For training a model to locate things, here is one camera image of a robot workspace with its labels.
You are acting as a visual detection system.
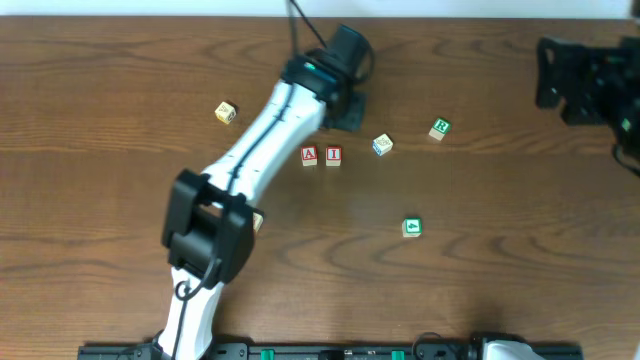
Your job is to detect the red letter I block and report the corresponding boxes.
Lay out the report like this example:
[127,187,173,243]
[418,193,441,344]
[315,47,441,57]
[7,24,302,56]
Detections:
[325,146,342,167]

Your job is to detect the red letter A block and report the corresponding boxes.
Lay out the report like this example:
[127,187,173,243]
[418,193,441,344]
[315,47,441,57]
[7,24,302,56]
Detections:
[301,146,318,167]

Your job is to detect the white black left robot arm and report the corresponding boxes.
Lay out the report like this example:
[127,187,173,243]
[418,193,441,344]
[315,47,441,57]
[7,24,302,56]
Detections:
[156,48,374,359]

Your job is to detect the blue edged picture block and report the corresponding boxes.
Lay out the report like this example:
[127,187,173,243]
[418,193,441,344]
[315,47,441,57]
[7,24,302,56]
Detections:
[372,133,394,156]

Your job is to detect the green letter R block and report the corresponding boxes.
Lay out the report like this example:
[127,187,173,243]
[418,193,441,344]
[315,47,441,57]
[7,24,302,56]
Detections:
[429,117,451,141]

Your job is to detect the yellow wooden block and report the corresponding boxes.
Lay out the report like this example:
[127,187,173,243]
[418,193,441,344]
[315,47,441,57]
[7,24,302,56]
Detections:
[215,101,237,124]

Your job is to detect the green number 4 block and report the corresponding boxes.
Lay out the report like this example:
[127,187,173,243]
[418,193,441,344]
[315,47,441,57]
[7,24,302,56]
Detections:
[402,218,422,238]

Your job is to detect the red edged butterfly block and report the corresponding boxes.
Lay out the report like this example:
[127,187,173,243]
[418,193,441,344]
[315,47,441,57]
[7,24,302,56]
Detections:
[253,212,264,233]

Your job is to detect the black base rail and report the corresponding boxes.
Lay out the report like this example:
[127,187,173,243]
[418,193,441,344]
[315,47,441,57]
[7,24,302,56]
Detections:
[77,343,480,360]

